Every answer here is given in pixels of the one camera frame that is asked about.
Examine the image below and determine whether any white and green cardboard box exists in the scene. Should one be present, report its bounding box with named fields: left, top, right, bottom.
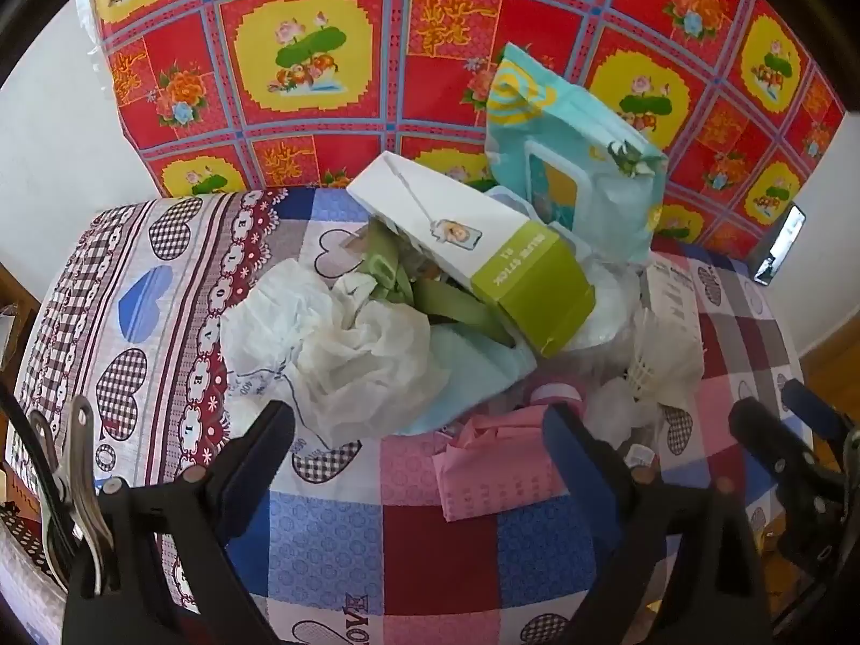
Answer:
left=346, top=151, right=596, bottom=359

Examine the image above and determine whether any teal wet wipes packet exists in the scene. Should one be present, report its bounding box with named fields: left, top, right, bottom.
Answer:
left=485, top=42, right=669, bottom=263

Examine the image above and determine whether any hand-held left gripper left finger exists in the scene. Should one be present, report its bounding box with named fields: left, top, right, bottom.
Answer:
left=63, top=402, right=297, bottom=645

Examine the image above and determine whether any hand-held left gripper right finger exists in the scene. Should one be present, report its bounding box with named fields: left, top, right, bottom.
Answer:
left=544, top=403, right=767, bottom=645

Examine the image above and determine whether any black white dotted cloth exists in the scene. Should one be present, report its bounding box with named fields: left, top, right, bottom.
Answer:
left=0, top=500, right=65, bottom=575

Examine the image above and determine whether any white plastic bag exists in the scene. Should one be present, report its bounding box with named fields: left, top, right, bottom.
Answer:
left=220, top=257, right=448, bottom=448

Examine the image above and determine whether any metal spring clamp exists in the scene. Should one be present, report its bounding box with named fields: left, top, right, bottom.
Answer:
left=27, top=393, right=112, bottom=602

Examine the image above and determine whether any lilac round plastic spool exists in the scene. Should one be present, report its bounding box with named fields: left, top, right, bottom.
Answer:
left=527, top=379, right=585, bottom=418

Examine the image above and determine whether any green ribbon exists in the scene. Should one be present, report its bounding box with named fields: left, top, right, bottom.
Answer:
left=363, top=218, right=518, bottom=350

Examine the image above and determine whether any pink paper bag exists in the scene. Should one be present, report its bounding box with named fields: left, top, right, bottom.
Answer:
left=432, top=410, right=572, bottom=521

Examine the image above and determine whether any smartphone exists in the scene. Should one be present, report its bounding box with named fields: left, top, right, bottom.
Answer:
left=752, top=203, right=807, bottom=284

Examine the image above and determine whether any white soft pack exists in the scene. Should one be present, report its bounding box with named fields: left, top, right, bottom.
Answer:
left=571, top=262, right=646, bottom=350

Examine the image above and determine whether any translucent plastic bag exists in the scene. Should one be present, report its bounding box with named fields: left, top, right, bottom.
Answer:
left=591, top=376, right=666, bottom=448

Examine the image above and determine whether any black cable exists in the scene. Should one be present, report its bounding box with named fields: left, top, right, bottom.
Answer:
left=0, top=383, right=75, bottom=542

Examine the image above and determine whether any clear plastic wrap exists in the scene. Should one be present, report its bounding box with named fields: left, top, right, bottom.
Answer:
left=625, top=305, right=703, bottom=404

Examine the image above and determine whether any red floral cloth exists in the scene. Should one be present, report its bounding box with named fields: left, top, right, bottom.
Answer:
left=77, top=0, right=848, bottom=263

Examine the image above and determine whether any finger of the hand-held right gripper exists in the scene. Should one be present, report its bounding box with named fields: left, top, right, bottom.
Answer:
left=729, top=396, right=846, bottom=493
left=780, top=378, right=860, bottom=470

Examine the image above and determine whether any patchwork heart bedsheet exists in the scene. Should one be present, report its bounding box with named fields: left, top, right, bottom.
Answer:
left=6, top=184, right=807, bottom=645

